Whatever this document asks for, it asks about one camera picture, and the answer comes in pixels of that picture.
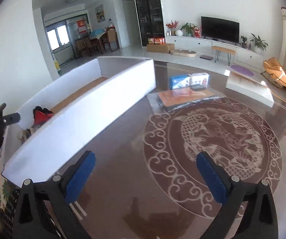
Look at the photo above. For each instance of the blue product box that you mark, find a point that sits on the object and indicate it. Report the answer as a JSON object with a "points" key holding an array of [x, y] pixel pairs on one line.
{"points": [[179, 81]]}

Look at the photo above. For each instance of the flat white box lid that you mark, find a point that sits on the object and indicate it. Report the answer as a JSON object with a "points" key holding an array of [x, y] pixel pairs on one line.
{"points": [[250, 88]]}

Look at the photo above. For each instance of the purple round mat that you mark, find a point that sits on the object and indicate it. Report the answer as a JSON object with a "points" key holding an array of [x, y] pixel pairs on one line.
{"points": [[242, 70]]}

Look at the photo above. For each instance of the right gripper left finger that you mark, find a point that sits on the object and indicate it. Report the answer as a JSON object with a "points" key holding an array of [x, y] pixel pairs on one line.
{"points": [[42, 209]]}

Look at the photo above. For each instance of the green potted plant left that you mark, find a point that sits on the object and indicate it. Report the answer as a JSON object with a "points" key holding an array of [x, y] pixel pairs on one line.
{"points": [[189, 29]]}

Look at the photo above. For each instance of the white product box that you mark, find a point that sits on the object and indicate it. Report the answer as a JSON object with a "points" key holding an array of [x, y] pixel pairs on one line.
{"points": [[199, 79]]}

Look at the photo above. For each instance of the white tv cabinet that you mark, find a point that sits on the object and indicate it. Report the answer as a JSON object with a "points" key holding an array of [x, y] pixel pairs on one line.
{"points": [[237, 55]]}

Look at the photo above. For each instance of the white open storage box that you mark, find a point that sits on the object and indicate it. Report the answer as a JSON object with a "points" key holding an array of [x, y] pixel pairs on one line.
{"points": [[126, 80]]}

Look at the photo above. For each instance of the clear plastic packaged item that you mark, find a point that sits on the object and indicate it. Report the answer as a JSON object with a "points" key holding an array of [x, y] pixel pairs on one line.
{"points": [[166, 101]]}

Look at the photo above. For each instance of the green potted plant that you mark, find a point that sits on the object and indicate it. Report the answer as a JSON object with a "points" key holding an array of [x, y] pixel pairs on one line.
{"points": [[259, 44], [189, 29]]}

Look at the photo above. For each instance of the wooden bench hairpin legs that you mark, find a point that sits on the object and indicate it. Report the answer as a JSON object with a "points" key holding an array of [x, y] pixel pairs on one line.
{"points": [[218, 50]]}

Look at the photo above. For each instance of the black television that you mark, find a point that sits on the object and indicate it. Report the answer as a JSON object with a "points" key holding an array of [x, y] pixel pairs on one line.
{"points": [[218, 28]]}

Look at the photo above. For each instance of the black glass display cabinet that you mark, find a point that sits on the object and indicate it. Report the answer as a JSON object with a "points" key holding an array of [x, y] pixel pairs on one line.
{"points": [[150, 19]]}

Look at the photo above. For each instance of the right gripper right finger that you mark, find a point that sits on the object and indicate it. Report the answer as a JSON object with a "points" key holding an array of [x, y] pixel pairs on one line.
{"points": [[259, 219]]}

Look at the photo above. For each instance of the wall painting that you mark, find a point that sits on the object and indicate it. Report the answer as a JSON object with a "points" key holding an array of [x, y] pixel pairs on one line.
{"points": [[99, 13]]}

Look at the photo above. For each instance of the orange lounge chair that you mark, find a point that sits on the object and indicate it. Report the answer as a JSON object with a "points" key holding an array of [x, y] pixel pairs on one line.
{"points": [[278, 74]]}

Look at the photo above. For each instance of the green potted plant right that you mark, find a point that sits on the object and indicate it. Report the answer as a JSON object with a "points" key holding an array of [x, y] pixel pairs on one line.
{"points": [[259, 44]]}

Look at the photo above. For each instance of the red fabric pouch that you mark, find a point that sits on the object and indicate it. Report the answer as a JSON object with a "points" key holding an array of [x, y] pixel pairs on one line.
{"points": [[41, 115]]}

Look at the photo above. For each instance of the far dining table set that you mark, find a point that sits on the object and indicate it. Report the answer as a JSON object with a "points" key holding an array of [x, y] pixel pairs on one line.
{"points": [[88, 44]]}

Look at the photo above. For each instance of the red flowers white vase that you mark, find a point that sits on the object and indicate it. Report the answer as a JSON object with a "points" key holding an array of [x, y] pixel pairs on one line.
{"points": [[172, 26]]}

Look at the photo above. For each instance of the cardboard box on floor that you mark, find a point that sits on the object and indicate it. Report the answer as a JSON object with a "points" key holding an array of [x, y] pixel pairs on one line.
{"points": [[160, 48]]}

